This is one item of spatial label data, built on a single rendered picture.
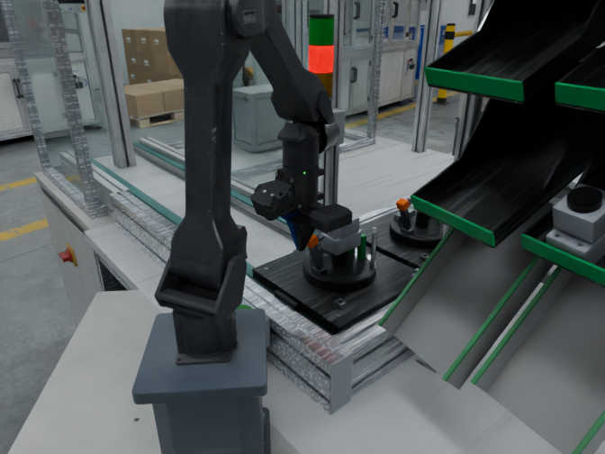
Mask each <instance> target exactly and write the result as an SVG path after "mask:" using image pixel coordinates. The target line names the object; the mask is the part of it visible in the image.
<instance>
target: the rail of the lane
mask: <svg viewBox="0 0 605 454"><path fill-rule="evenodd" d="M109 196H110V200H111V202H112V203H113V204H111V205H112V209H113V218H115V219H116V220H114V223H115V227H116V228H117V229H118V230H120V231H121V232H122V233H123V234H124V235H125V236H127V237H128V238H129V239H130V240H131V241H132V242H134V243H135V244H136V245H137V246H138V247H139V248H140V249H142V250H143V251H144V252H145V253H146V254H147V255H149V256H150V257H151V258H152V259H153V260H154V261H155V262H157V263H158V264H159V265H160V266H161V267H162V268H163V269H165V267H166V264H167V261H168V259H169V256H170V248H171V239H172V235H173V234H174V232H175V231H176V229H177V227H176V226H175V225H174V224H173V223H171V222H170V221H168V220H167V219H165V218H164V217H163V216H161V215H160V214H158V213H157V212H155V211H154V210H152V209H151V208H149V207H148V206H147V205H145V204H144V203H142V202H141V201H140V200H139V199H137V198H136V197H135V196H133V195H131V194H130V193H128V192H127V191H126V190H123V191H120V192H119V194H117V193H112V194H109ZM243 298H244V299H245V300H246V301H248V302H249V303H250V304H252V305H253V306H254V307H256V308H262V309H264V310H265V311H266V316H267V317H268V318H269V319H270V341H271V345H270V346H269V347H267V348H266V359H267V360H268V361H269V362H270V363H271V364H273V365H274V366H275V367H276V368H277V369H278V370H280V371H281V372H282V373H283V374H284V375H285V376H286V377H288V378H289V379H290V380H291V381H292V382H293V383H294V384H296V385H297V386H298V387H299V388H300V389H301V390H303V392H304V393H305V394H307V396H309V397H310V398H311V399H312V400H313V401H314V402H315V403H317V404H318V405H319V406H320V407H321V408H322V409H324V410H325V411H326V412H327V413H328V414H330V415H332V414H333V413H335V412H336V411H337V410H338V409H340V408H341V407H342V406H344V405H345V404H347V403H348V402H350V401H351V387H352V371H353V356H354V352H353V351H352V350H350V349H349V348H348V347H346V346H345V345H343V344H342V343H341V342H339V341H338V340H336V339H334V338H333V337H332V336H330V335H329V334H328V333H326V332H325V331H324V330H322V329H321V328H320V327H318V326H317V325H315V324H314V323H312V322H311V321H309V320H308V319H306V318H305V317H304V316H302V315H301V314H299V304H298V303H296V302H295V301H294V300H293V299H291V298H290V297H288V296H287V295H285V294H284V293H282V292H281V291H279V290H276V291H275V295H272V294H271V293H269V292H268V291H267V290H265V288H263V287H262V286H260V285H259V284H257V283H256V282H254V281H253V280H252V279H250V278H249V277H247V276H246V278H245V285H244V293H243Z"/></svg>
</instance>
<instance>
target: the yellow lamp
mask: <svg viewBox="0 0 605 454"><path fill-rule="evenodd" d="M312 73H313V72H312ZM313 74H315V75H317V77H318V78H319V79H320V81H321V83H322V84H323V85H324V86H325V90H326V91H327V92H328V95H329V98H331V97H332V90H333V72H329V73H313Z"/></svg>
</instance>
